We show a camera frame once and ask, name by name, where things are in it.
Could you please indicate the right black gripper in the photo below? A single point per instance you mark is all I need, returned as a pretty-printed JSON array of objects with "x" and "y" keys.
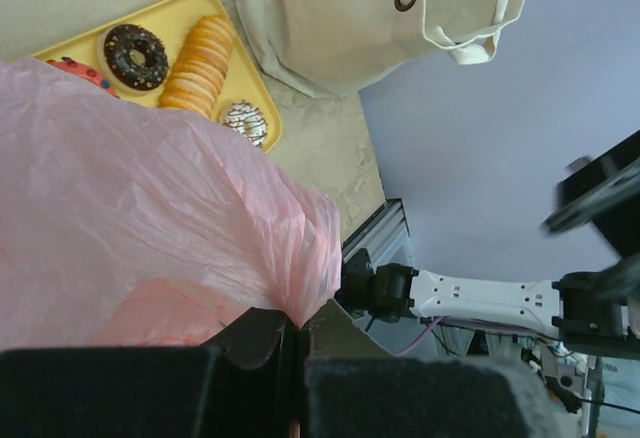
[{"x": 605, "y": 192}]

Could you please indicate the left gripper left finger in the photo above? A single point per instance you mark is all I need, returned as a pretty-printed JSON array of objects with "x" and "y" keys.
[{"x": 235, "y": 384}]

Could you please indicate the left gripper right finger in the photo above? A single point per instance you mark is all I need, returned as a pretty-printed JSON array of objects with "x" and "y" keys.
[{"x": 353, "y": 388}]

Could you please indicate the pink plastic bag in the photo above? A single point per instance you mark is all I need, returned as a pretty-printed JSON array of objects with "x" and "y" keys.
[{"x": 122, "y": 224}]

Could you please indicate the cream canvas tote bag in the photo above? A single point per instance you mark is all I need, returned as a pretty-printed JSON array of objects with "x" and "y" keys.
[{"x": 337, "y": 47}]

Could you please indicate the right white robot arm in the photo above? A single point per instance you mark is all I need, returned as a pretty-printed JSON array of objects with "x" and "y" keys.
[{"x": 591, "y": 312}]

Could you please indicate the white iced donut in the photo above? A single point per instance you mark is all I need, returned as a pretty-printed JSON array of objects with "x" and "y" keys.
[{"x": 246, "y": 119}]

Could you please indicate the long baguette bread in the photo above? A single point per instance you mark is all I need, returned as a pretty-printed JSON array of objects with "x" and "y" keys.
[{"x": 198, "y": 75}]

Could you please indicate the chocolate donut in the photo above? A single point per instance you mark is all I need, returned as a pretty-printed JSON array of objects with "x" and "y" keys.
[{"x": 133, "y": 57}]

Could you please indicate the pink sprinkled donut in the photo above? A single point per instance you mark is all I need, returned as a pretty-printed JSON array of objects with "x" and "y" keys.
[{"x": 84, "y": 71}]

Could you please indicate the yellow plastic tray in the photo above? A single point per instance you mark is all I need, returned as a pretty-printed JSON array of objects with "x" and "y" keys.
[{"x": 170, "y": 20}]

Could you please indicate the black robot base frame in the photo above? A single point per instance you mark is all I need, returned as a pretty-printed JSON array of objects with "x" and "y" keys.
[{"x": 380, "y": 238}]

